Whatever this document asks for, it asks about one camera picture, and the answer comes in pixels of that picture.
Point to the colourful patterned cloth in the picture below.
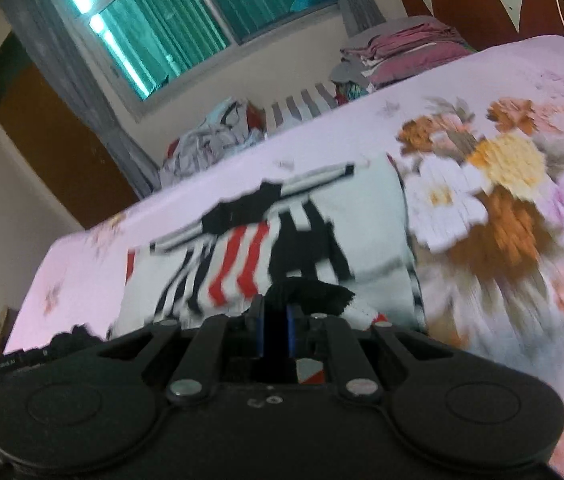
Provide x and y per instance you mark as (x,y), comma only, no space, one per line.
(352,94)

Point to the stack of folded pink clothes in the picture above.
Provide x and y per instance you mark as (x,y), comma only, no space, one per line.
(407,52)

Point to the pink floral bed sheet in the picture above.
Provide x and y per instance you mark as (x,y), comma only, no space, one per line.
(512,235)

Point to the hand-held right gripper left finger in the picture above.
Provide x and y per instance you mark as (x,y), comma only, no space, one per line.
(260,330)

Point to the grey striped cloth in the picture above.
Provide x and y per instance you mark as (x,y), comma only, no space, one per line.
(302,102)

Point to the brown wooden door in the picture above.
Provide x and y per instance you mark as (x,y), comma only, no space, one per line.
(52,150)

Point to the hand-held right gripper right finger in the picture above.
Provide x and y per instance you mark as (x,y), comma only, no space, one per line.
(292,332)

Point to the striped knit sweater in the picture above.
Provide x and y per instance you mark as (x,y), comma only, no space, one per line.
(362,220)

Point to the window with teal glass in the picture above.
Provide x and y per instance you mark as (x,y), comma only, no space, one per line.
(172,25)

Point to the pile of crumpled clothes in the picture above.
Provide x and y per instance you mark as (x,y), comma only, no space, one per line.
(212,135)

